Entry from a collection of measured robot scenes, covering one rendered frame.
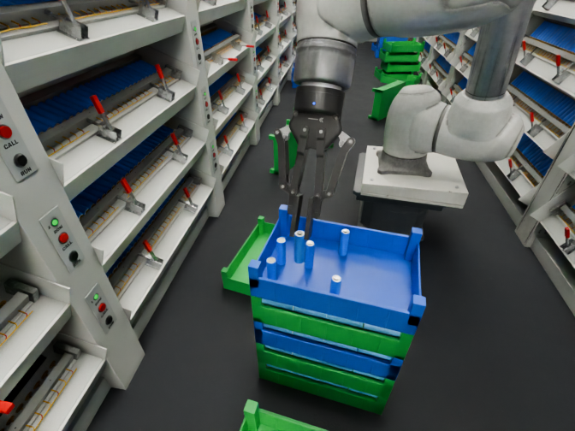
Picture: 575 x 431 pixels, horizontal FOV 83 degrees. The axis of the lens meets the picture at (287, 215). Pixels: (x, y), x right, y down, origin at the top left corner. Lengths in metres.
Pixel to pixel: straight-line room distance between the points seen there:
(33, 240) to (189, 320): 0.53
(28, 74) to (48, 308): 0.38
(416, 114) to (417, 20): 0.69
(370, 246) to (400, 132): 0.52
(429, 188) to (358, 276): 0.54
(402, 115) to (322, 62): 0.67
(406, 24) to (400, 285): 0.45
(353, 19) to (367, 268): 0.45
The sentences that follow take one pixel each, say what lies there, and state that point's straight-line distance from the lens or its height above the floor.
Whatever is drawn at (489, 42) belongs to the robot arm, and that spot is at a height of 0.68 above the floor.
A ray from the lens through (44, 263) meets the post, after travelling 0.67.
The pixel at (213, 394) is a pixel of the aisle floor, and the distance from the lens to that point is 0.91.
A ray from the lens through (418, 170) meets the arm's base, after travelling 1.21.
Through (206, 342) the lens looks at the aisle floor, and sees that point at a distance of 0.98.
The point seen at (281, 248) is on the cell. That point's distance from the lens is 0.65.
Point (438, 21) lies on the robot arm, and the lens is 0.46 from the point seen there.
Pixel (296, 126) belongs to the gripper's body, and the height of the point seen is 0.62.
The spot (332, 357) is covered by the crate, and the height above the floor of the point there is 0.18.
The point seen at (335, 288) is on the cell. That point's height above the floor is 0.37.
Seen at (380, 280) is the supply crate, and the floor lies 0.32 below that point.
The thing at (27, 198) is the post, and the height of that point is 0.54.
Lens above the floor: 0.82
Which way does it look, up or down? 37 degrees down
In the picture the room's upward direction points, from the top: straight up
